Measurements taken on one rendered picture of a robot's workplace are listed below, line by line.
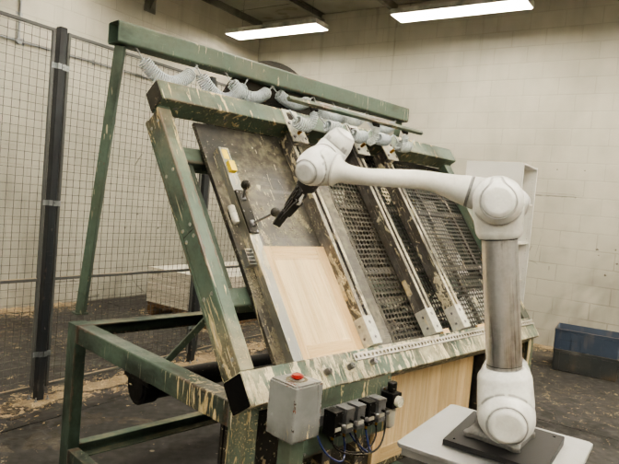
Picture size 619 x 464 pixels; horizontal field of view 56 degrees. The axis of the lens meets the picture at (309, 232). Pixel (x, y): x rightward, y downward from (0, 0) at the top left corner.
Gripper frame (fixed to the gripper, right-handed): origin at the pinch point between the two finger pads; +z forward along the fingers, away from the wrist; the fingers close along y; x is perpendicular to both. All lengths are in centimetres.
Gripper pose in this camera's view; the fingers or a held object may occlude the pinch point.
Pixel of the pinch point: (281, 217)
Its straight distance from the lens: 211.6
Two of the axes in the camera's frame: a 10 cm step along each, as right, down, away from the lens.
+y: -0.2, 6.0, -8.0
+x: 8.4, 4.4, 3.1
